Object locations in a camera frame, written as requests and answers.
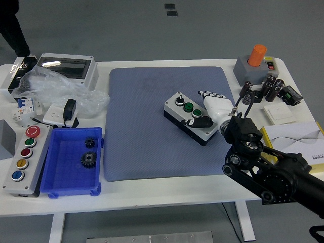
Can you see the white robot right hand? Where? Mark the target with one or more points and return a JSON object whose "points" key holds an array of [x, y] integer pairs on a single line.
{"points": [[217, 107]]}

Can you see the grey four-button control box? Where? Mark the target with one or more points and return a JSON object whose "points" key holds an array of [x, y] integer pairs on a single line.
{"points": [[177, 111]]}

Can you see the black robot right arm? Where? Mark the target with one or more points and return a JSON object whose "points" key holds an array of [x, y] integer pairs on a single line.
{"points": [[276, 172]]}

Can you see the grey five-button control box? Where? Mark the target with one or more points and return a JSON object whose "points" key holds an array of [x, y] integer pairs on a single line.
{"points": [[25, 162]]}

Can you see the black capacitor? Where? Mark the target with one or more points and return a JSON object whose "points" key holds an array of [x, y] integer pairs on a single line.
{"points": [[272, 94], [246, 100], [246, 88], [279, 83], [270, 79], [265, 89]]}

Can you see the black capacitor holder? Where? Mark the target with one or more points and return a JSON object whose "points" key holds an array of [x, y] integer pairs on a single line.
{"points": [[257, 97]]}

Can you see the orange cylinder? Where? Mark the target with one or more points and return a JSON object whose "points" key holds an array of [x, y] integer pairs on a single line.
{"points": [[257, 54]]}

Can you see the black module with green terminal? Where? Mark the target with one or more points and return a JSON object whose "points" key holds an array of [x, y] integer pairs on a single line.
{"points": [[291, 95]]}

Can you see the grey-blue padded mat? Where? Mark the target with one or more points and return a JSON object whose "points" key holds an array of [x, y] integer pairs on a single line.
{"points": [[141, 114]]}

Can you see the white and yellow box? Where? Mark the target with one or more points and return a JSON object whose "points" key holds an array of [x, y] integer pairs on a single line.
{"points": [[296, 136]]}

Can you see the black floor plate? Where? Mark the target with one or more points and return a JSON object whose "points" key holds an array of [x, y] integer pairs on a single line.
{"points": [[168, 6], [172, 13]]}

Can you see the white table leg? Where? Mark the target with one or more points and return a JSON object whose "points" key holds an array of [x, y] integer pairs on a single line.
{"points": [[245, 222], [56, 227]]}

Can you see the small black gear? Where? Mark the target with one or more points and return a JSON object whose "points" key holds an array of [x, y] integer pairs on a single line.
{"points": [[89, 142]]}

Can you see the large black gear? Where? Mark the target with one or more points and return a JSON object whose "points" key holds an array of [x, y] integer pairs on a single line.
{"points": [[88, 159]]}

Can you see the grey metal plate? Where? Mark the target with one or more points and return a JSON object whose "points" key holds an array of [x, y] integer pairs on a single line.
{"points": [[149, 238]]}

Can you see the black power adapter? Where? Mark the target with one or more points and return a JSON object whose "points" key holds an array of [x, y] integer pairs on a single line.
{"points": [[69, 108]]}

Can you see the grey distribution box clear lid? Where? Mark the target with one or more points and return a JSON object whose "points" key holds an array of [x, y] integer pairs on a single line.
{"points": [[65, 67]]}

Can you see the clear plastic bag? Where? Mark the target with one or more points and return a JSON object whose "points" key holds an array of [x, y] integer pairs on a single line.
{"points": [[53, 86]]}

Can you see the blue plastic bin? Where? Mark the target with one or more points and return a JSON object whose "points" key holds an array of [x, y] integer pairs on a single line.
{"points": [[65, 177]]}

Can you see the white circuit breaker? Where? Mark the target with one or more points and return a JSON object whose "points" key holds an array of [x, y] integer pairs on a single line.
{"points": [[24, 108]]}

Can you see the white box with shiny black device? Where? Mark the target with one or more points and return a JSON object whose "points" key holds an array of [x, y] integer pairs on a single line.
{"points": [[10, 76]]}

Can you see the grey metal box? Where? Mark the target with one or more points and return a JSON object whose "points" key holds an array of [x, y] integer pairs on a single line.
{"points": [[6, 139]]}

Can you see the person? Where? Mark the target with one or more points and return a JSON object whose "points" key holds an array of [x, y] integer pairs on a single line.
{"points": [[12, 27]]}

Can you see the grey switch box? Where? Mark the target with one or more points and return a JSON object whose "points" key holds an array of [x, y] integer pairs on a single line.
{"points": [[246, 73]]}

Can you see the white wall switch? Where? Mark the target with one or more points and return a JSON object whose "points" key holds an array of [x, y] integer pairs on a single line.
{"points": [[278, 114]]}

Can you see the white wall socket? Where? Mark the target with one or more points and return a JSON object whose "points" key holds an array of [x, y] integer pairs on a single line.
{"points": [[53, 115]]}

